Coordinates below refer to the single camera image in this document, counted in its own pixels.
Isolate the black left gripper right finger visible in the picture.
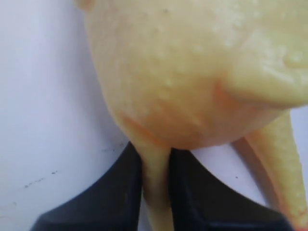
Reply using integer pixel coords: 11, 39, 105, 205
168, 149, 293, 231

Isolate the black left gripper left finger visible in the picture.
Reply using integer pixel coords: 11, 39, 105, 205
31, 143, 142, 231

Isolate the yellow rubber chicken toy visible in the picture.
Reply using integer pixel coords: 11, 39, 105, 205
76, 0, 308, 231

